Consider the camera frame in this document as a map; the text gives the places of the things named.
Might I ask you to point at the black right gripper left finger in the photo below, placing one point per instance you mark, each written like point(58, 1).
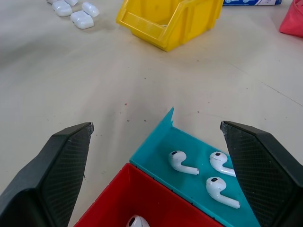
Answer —
point(35, 184)

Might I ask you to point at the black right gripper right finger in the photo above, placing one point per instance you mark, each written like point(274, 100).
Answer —
point(265, 170)

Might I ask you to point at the white earbud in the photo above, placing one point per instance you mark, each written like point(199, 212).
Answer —
point(178, 160)
point(216, 188)
point(137, 222)
point(219, 162)

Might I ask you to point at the yellow plastic bin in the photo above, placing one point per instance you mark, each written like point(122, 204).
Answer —
point(189, 23)

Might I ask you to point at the teal plastic tray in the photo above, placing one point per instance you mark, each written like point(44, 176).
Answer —
point(161, 146)

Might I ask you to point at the red plastic tray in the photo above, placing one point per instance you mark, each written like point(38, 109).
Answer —
point(142, 196)

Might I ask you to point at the pink red fabric bag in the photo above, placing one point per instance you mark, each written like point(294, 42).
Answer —
point(292, 21)

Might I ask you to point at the blue printed carton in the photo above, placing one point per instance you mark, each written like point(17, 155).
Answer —
point(251, 2)

